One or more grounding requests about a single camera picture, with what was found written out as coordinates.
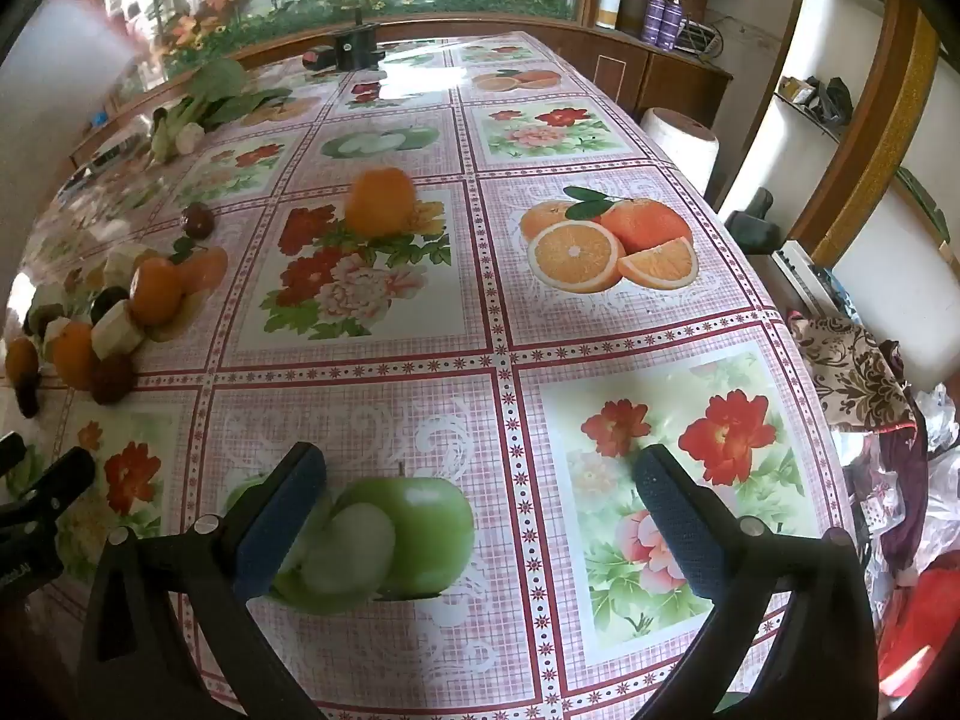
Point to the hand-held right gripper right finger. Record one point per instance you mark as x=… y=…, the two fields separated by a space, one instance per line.
x=679 y=525

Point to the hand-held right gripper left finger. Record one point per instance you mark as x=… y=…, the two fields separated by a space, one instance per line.
x=277 y=532

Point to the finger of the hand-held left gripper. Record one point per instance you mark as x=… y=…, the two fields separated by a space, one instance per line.
x=9 y=451
x=64 y=476

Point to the dark brown water chestnut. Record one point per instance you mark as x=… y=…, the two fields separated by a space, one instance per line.
x=105 y=301
x=28 y=399
x=33 y=319
x=198 y=219
x=112 y=382

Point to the brown patterned cloth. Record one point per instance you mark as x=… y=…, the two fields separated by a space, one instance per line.
x=851 y=371

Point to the floral printed tablecloth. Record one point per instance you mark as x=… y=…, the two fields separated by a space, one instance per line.
x=487 y=390

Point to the red plastic bag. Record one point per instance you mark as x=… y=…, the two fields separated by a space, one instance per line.
x=922 y=615

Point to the white plastic bag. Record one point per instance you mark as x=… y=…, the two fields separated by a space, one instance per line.
x=937 y=412

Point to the black rounded object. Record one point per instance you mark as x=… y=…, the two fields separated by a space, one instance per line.
x=754 y=221

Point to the small white radish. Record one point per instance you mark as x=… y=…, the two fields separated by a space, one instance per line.
x=187 y=137

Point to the white paper roll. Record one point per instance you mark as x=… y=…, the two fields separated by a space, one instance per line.
x=681 y=142

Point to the green bok choy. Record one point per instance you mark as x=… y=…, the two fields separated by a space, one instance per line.
x=210 y=97

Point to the curved wooden shelf unit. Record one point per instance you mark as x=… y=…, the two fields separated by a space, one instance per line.
x=877 y=127

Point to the small red black device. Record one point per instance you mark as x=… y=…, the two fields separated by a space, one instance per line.
x=319 y=58

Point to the small black box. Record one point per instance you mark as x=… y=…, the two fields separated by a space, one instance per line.
x=352 y=45

